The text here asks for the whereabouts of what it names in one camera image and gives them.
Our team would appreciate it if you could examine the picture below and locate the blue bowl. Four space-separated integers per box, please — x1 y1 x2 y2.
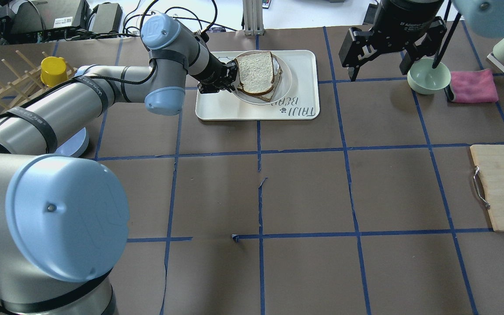
55 127 90 158

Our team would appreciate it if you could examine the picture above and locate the pink cloth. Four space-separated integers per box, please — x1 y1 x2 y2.
444 69 499 104

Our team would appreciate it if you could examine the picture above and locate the green bowl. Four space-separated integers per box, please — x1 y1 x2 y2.
407 58 452 95

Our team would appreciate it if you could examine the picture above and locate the cream bear tray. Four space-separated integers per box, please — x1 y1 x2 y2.
195 50 320 120

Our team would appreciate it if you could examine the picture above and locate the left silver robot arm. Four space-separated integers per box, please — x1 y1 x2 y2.
0 14 238 315

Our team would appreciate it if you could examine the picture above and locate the cream round plate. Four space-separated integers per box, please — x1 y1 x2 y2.
234 50 292 105

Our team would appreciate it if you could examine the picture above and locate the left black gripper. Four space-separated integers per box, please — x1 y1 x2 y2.
197 53 239 94

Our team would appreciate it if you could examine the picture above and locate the bread slice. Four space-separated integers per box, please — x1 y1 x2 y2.
239 57 283 102
234 51 275 96

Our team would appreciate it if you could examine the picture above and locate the bread slice on plate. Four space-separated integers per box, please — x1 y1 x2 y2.
239 57 283 102

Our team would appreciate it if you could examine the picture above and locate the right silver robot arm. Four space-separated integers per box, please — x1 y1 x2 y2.
339 0 504 81

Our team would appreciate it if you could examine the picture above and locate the yellow cup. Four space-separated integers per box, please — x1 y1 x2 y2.
40 56 68 88

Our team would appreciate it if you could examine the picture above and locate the aluminium frame post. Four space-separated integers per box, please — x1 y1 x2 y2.
242 0 265 36

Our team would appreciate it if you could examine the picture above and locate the wooden dish rack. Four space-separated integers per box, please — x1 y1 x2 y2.
0 49 51 114

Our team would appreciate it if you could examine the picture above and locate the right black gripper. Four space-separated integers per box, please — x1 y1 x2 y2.
339 4 447 82

